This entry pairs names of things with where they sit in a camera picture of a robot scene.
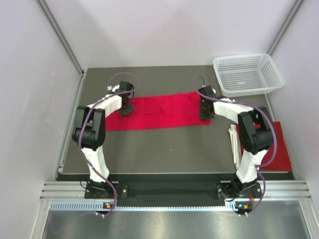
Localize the left aluminium corner post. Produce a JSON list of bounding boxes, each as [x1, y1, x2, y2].
[[35, 0, 84, 76]]

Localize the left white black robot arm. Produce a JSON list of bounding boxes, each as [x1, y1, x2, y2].
[[72, 81, 135, 198]]

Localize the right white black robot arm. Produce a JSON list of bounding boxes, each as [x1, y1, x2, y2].
[[197, 85, 277, 197]]

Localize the bright pink-red t shirt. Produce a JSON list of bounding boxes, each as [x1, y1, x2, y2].
[[105, 92, 211, 131]]

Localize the aluminium front rail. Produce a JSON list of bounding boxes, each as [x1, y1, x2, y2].
[[40, 180, 311, 201]]

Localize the folded dark red t shirt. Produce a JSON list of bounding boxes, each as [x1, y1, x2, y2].
[[260, 121, 292, 172]]

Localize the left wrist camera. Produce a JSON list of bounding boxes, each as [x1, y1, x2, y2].
[[107, 85, 120, 92]]

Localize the aluminium corner post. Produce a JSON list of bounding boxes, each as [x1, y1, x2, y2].
[[35, 0, 84, 76], [267, 0, 305, 56]]

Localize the white plastic basket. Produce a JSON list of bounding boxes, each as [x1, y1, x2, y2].
[[213, 53, 284, 97]]

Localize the right aluminium corner post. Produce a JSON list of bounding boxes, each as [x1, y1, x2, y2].
[[267, 0, 305, 56]]

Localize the folded white t shirt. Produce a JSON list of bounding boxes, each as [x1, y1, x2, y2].
[[228, 124, 242, 169]]

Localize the grey slotted cable duct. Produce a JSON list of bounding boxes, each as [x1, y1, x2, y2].
[[49, 200, 255, 212]]

